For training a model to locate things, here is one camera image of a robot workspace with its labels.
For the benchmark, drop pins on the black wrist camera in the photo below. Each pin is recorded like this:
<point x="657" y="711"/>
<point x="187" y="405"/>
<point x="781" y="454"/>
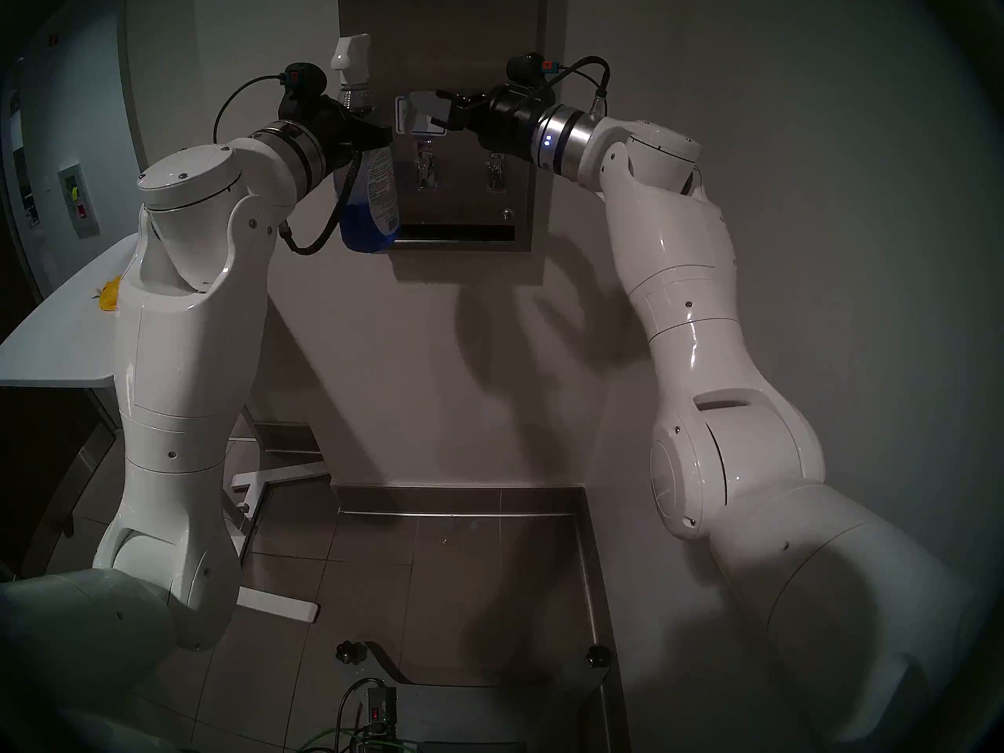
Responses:
<point x="533" y="67"/>
<point x="304" y="81"/>

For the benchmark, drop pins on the blue cleaner spray bottle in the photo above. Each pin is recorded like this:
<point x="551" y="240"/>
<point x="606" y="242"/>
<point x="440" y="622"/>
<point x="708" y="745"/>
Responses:
<point x="369" y="210"/>

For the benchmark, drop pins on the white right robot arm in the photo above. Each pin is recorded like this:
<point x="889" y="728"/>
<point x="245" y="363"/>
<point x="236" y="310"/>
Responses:
<point x="706" y="367"/>

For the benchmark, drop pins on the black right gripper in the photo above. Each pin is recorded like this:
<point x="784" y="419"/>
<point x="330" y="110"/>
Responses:
<point x="510" y="120"/>

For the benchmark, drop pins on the white overbed table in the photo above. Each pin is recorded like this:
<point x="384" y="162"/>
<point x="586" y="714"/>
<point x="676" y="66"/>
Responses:
<point x="55" y="343"/>

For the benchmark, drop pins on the black box with red light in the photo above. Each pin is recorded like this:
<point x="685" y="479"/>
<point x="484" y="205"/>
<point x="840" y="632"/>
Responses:
<point x="382" y="708"/>

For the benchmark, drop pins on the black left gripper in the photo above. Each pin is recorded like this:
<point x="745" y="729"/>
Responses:
<point x="321" y="132"/>

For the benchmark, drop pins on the gray wall switch box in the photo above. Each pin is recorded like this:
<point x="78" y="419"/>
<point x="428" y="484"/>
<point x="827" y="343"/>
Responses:
<point x="78" y="202"/>

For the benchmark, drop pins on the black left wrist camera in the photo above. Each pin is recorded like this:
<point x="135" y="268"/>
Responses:
<point x="304" y="81"/>

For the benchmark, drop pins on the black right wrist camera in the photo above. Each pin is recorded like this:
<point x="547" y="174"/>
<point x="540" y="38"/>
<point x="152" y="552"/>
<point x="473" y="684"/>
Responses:
<point x="533" y="67"/>

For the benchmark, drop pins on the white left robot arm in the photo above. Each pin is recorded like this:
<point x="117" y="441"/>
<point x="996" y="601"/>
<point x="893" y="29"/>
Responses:
<point x="188" y="351"/>

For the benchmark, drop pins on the gray robot base plate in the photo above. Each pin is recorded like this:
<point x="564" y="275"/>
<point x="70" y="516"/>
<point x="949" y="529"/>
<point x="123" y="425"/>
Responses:
<point x="486" y="712"/>

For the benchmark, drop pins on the black base knob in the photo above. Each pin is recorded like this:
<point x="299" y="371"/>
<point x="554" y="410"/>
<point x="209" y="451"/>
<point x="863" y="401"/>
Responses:
<point x="347" y="652"/>
<point x="598" y="656"/>

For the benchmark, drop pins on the stainless steel wall dispenser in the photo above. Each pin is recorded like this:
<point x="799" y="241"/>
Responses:
<point x="471" y="22"/>

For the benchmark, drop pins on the yellow cleaning cloth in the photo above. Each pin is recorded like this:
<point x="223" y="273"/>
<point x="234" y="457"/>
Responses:
<point x="110" y="292"/>

